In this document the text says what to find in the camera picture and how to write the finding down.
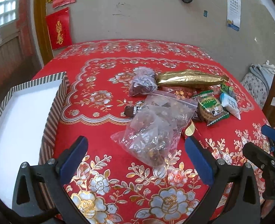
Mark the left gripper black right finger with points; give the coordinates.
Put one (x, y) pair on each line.
(243, 202)

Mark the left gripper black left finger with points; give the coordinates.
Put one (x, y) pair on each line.
(39, 196)

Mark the green cookie packet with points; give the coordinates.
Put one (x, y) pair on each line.
(211, 110)

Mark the clear zip bag of nuts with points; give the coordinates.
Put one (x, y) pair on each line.
(156, 128)

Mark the brown wooden chair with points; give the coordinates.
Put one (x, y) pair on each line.
(274, 100)

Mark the striped white storage box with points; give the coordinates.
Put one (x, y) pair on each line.
(29, 116)

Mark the white blue snack packet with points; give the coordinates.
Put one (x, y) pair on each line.
(230, 104)

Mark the floral grey bedding pile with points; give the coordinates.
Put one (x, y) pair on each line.
(258, 81)

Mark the dark green cracker packet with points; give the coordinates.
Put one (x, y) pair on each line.
(216, 90)

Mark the red gold chocolate wrapper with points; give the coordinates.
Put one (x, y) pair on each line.
(191, 130)

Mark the dark red snack packet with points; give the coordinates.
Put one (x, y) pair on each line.
(180, 91)

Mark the gold foil snack bag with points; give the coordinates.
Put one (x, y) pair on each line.
(189, 78)

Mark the brown Nescafe coffee stick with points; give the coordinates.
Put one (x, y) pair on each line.
(131, 111)

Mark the red floral tablecloth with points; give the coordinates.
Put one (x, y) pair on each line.
(110, 185)

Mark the clear bag of red dates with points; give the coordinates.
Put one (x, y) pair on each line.
(143, 83)

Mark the red gold wall poster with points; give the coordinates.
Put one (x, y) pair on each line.
(58, 24)

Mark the brown wooden door frame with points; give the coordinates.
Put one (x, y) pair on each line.
(41, 28)

